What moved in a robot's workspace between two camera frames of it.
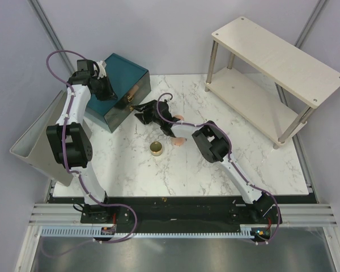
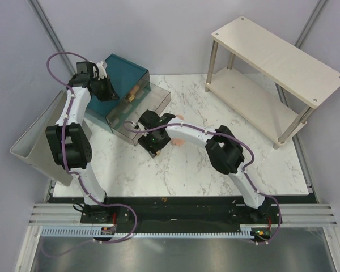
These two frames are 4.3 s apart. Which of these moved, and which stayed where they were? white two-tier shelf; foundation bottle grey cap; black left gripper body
Moved: foundation bottle grey cap
Stayed: black left gripper body; white two-tier shelf
